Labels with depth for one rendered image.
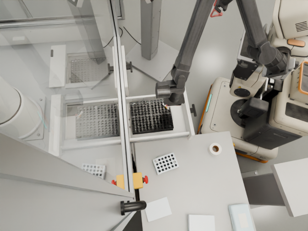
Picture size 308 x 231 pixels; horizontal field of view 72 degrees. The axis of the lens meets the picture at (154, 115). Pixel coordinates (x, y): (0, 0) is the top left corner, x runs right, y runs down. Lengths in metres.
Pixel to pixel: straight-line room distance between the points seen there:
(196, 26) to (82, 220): 0.78
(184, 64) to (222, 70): 1.65
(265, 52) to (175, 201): 0.83
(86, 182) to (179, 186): 1.06
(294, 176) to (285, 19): 0.85
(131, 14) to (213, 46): 1.06
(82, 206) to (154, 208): 1.03
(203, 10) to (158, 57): 1.60
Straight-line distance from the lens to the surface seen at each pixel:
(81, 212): 0.18
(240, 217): 1.27
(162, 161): 1.20
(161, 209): 1.21
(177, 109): 1.26
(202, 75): 2.42
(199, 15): 0.87
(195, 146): 1.28
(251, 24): 0.97
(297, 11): 1.11
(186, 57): 0.89
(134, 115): 1.20
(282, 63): 1.11
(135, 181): 1.07
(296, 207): 1.47
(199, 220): 1.20
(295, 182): 1.48
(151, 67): 2.35
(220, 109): 1.96
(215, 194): 1.28
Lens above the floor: 1.98
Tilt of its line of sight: 68 degrees down
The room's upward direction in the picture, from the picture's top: 6 degrees clockwise
